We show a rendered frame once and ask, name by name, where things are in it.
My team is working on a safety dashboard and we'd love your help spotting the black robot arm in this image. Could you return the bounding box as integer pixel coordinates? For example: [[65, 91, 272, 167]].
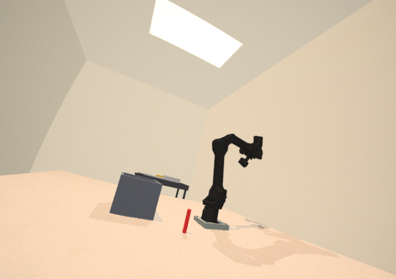
[[201, 134, 263, 223]]

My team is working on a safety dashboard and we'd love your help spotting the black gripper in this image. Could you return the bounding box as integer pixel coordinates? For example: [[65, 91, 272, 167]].
[[238, 154, 256, 168]]

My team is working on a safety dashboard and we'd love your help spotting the red peg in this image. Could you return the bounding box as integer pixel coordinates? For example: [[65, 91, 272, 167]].
[[182, 209, 191, 234]]

